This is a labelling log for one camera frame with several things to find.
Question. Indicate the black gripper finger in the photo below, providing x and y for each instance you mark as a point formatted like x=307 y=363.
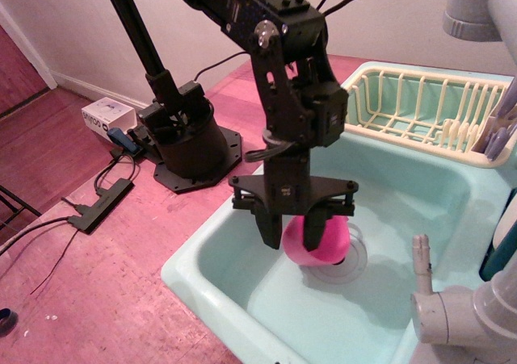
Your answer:
x=269 y=226
x=313 y=228

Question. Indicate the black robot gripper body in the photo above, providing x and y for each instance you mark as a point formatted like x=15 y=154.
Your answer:
x=286 y=187

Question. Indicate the pink plastic cup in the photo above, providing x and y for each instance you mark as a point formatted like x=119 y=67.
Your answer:
x=333 y=248

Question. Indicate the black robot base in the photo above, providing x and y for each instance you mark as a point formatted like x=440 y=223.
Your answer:
x=194 y=152

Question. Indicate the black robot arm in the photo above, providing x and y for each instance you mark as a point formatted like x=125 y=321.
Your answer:
x=304 y=106

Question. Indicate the teal plastic sink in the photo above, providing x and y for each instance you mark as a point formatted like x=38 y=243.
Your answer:
x=267 y=309

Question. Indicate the clear sink drain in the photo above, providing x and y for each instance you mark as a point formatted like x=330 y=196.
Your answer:
x=353 y=265

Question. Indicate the cream dish drying rack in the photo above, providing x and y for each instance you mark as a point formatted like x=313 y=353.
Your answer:
x=441 y=112

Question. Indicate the blue clamp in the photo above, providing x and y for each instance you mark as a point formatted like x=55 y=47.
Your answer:
x=117 y=136

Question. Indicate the white plastic faucet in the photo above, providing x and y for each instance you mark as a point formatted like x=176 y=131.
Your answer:
x=460 y=325

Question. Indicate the black USB hub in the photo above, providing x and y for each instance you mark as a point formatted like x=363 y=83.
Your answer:
x=90 y=217

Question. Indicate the white Oculus box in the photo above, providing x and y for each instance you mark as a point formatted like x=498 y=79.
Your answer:
x=106 y=113

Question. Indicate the purple utensils in rack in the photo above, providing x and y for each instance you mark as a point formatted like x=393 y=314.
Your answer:
x=503 y=125

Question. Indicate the black metal stand leg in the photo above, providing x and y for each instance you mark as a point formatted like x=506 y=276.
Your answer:
x=15 y=205

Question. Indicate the black tape roll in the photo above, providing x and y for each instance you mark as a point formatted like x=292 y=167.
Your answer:
x=9 y=320

